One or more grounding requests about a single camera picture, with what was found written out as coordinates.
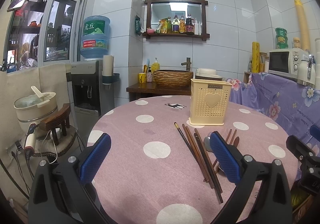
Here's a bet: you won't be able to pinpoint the yellow oil bottle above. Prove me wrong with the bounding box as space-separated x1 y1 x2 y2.
179 16 186 33

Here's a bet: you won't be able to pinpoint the dark soy sauce bottle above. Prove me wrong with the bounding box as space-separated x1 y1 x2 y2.
185 14 194 35

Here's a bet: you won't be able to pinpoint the wooden framed mirror shelf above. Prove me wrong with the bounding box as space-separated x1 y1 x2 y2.
143 0 210 41

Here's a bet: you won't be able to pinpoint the tall yellow roll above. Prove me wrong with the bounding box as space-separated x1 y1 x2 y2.
294 0 311 50

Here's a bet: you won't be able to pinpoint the dark wooden spoon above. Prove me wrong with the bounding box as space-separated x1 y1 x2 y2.
233 136 240 147

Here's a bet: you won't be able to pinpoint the yellow mug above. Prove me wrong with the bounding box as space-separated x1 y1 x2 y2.
138 73 147 84

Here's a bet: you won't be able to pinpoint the pink polka dot tablecloth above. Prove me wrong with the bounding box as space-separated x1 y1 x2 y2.
87 95 299 224

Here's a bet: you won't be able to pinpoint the woven basin sink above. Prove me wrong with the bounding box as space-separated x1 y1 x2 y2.
153 70 193 88

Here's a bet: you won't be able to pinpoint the cream electric pot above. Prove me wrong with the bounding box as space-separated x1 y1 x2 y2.
14 86 58 134

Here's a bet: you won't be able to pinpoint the bronze faucet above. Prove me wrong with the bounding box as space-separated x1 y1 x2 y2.
181 57 191 71

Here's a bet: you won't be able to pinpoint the white microwave oven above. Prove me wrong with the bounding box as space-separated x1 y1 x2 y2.
268 48 308 81

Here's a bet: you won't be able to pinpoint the metal spoon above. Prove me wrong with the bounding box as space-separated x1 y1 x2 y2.
203 136 224 173

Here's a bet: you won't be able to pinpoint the dark wooden chair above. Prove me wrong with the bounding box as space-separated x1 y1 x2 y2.
39 104 71 145

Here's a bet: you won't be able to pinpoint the water dispenser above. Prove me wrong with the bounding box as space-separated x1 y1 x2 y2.
71 60 114 144

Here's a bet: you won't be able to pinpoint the yellow wrap roll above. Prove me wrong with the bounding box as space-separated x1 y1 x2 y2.
251 42 260 73

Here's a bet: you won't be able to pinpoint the purple floral cloth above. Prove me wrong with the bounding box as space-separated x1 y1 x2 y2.
226 72 320 180

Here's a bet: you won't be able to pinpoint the cream plastic utensil holder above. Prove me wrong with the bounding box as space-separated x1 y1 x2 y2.
189 79 232 126

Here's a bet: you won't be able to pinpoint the blue water jug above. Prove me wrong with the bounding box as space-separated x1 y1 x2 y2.
80 16 110 59

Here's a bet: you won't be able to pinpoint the black chopstick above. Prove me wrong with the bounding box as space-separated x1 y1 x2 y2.
174 122 209 183

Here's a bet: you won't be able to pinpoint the dark wooden sink counter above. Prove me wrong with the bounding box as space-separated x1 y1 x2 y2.
126 82 191 101

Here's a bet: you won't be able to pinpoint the white rice cooker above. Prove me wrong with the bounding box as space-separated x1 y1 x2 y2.
195 68 222 81

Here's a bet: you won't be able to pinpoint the green instant noodle cups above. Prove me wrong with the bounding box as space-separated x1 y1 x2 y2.
275 28 289 49

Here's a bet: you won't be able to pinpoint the white electric kettle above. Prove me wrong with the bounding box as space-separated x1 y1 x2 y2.
297 50 316 88

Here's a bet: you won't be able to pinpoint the paper cup stack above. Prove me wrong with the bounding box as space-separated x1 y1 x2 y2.
102 55 114 76

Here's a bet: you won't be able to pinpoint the yellow soap dispenser bottle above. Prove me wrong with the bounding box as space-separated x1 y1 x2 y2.
151 58 160 73

